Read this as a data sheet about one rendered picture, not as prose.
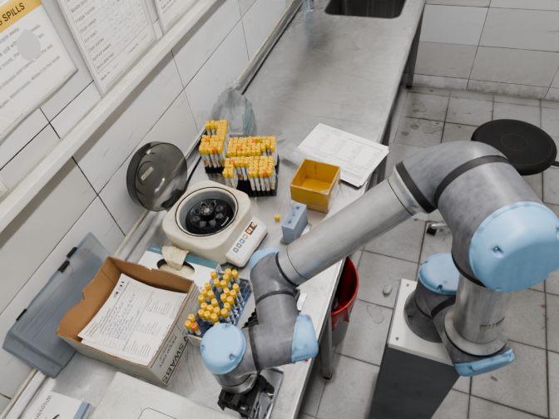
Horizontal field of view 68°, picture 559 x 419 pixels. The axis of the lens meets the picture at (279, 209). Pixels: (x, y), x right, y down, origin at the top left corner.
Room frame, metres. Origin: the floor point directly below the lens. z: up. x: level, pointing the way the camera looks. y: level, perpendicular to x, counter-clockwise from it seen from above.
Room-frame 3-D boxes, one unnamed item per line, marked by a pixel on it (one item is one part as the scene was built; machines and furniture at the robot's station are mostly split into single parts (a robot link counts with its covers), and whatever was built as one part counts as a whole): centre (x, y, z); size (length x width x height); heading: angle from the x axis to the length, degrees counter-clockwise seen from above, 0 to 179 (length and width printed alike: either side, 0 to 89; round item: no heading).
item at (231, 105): (1.38, 0.13, 0.97); 0.26 x 0.17 x 0.19; 168
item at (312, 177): (0.95, -0.13, 0.93); 0.13 x 0.13 x 0.10; 59
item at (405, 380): (0.45, -0.35, 0.44); 0.20 x 0.20 x 0.87; 63
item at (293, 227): (0.80, -0.04, 0.92); 0.10 x 0.07 x 0.10; 147
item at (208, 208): (0.86, 0.22, 0.97); 0.15 x 0.15 x 0.07
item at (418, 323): (0.45, -0.35, 0.95); 0.15 x 0.15 x 0.10
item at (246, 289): (0.55, 0.21, 0.91); 0.20 x 0.10 x 0.07; 153
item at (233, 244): (0.85, 0.21, 0.94); 0.30 x 0.24 x 0.12; 54
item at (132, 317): (0.55, 0.43, 0.95); 0.29 x 0.25 x 0.15; 63
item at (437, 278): (0.44, -0.35, 1.07); 0.13 x 0.12 x 0.14; 4
